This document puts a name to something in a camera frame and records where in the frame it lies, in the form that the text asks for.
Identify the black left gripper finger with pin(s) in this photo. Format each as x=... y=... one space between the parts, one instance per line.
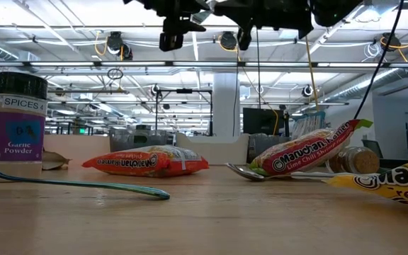
x=182 y=25

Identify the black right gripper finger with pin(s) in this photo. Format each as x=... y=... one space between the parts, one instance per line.
x=229 y=10

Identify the blue white food box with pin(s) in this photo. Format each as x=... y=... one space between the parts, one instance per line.
x=308 y=124

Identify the orange ramen packet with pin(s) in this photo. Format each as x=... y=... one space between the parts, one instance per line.
x=144 y=163

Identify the brown spice pouch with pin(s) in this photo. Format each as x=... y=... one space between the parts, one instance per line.
x=53 y=161

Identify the yellow ramen packet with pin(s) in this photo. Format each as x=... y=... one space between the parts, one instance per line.
x=395 y=187

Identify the long ceiling light strip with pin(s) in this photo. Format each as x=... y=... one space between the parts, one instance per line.
x=197 y=64

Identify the black monitor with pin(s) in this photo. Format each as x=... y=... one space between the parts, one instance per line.
x=260 y=122

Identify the grey translucent bin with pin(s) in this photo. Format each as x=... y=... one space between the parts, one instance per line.
x=260 y=148
x=122 y=140

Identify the white plastic bin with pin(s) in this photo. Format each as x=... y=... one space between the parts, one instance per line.
x=211 y=152

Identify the lime chili shrimp ramen packet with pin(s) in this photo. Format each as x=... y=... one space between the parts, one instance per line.
x=306 y=152

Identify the pale pink bowl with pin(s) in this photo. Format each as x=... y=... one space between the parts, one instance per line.
x=76 y=148

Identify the glass jar brown spice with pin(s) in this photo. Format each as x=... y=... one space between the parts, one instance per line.
x=358 y=161

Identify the iridescent rainbow metal spoon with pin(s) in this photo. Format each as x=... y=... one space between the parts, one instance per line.
x=154 y=193

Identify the garlic powder spice jar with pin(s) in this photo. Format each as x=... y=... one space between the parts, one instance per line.
x=16 y=134

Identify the black metal stand frame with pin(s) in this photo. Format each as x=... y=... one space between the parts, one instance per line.
x=184 y=90

